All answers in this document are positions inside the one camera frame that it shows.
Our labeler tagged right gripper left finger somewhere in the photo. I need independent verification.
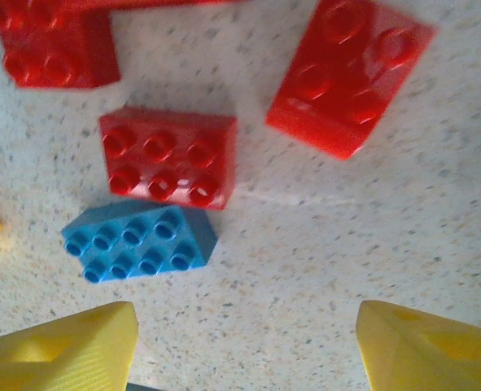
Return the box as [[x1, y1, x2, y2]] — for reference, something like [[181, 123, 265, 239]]
[[0, 301, 139, 391]]

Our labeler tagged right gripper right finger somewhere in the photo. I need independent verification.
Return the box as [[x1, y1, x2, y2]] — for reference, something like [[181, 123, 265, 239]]
[[356, 300, 481, 391]]

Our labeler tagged blue lego brick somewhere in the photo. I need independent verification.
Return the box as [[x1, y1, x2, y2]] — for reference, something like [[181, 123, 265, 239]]
[[59, 200, 220, 285]]

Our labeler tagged red lego brick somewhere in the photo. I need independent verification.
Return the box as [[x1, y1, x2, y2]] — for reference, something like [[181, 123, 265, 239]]
[[265, 0, 437, 161], [101, 0, 249, 10], [0, 0, 122, 90], [98, 105, 238, 212]]

